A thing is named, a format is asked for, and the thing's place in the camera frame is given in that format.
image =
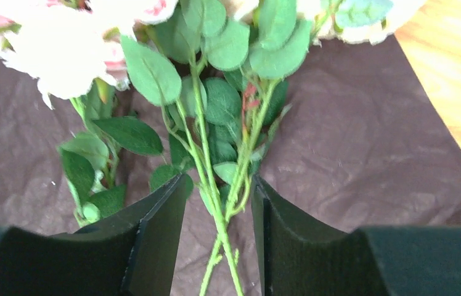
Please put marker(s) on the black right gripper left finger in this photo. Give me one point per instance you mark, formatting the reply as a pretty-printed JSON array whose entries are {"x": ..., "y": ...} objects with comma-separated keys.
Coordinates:
[{"x": 132, "y": 252}]

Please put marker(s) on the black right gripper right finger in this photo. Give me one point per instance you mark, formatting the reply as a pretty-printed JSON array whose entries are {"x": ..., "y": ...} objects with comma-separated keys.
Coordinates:
[{"x": 300, "y": 255}]

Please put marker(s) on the dark red wrapping paper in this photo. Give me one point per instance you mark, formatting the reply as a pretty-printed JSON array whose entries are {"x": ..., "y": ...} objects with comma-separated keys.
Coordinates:
[{"x": 360, "y": 145}]

